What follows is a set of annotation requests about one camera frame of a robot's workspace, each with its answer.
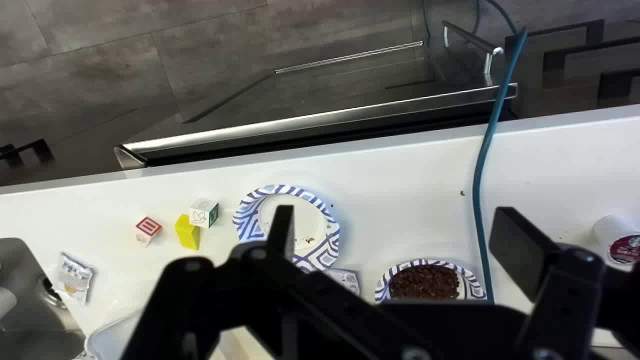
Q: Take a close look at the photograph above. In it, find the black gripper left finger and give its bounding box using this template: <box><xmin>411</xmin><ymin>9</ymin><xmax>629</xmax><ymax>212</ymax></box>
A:
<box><xmin>230</xmin><ymin>207</ymin><xmax>294</xmax><ymax>261</ymax></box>

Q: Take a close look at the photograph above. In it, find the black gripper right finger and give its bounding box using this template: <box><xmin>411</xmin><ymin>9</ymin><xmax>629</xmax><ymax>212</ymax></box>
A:
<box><xmin>489</xmin><ymin>207</ymin><xmax>604</xmax><ymax>300</ymax></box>

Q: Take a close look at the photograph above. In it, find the grey coffeemaker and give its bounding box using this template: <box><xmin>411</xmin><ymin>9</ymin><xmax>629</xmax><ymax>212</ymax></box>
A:
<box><xmin>0</xmin><ymin>239</ymin><xmax>84</xmax><ymax>360</ymax></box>

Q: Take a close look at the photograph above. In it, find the blue patterned paper plate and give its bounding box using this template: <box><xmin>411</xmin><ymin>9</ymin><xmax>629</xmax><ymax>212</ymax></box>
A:
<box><xmin>231</xmin><ymin>184</ymin><xmax>342</xmax><ymax>273</ymax></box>

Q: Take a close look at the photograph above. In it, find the white green small cube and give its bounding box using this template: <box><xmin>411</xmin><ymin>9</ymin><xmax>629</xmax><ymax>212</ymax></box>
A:
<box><xmin>189</xmin><ymin>201</ymin><xmax>220</xmax><ymax>229</ymax></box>

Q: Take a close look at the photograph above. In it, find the yellow block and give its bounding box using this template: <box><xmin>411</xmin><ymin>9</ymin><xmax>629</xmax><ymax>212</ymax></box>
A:
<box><xmin>174</xmin><ymin>214</ymin><xmax>200</xmax><ymax>250</ymax></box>

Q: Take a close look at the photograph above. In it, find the white coffee pod cup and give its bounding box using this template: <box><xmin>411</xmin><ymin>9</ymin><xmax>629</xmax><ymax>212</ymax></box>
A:
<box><xmin>592</xmin><ymin>214</ymin><xmax>640</xmax><ymax>273</ymax></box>

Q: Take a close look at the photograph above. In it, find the blue bowl with coffee grounds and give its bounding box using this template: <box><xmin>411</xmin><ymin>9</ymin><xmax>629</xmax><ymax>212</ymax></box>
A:
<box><xmin>373</xmin><ymin>259</ymin><xmax>487</xmax><ymax>304</ymax></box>

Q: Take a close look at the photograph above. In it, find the red white small cube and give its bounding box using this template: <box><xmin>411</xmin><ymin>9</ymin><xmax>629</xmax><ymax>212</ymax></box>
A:
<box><xmin>136</xmin><ymin>217</ymin><xmax>161</xmax><ymax>245</ymax></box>

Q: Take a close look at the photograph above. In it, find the white sachet packet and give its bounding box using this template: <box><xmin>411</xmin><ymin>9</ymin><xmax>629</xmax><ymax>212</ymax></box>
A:
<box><xmin>53</xmin><ymin>252</ymin><xmax>96</xmax><ymax>304</ymax></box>

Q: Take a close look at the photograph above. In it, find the silver metal rail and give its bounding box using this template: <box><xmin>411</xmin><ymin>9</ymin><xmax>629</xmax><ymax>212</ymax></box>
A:
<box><xmin>113</xmin><ymin>86</ymin><xmax>498</xmax><ymax>169</ymax></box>

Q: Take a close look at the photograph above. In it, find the blue cable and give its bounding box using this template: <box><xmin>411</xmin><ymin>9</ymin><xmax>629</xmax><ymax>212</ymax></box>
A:
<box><xmin>469</xmin><ymin>0</ymin><xmax>530</xmax><ymax>302</ymax></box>

